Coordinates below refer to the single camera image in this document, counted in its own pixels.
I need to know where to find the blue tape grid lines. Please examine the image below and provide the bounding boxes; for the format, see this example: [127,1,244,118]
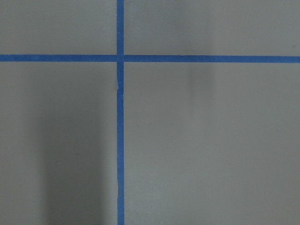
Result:
[0,0,300,225]

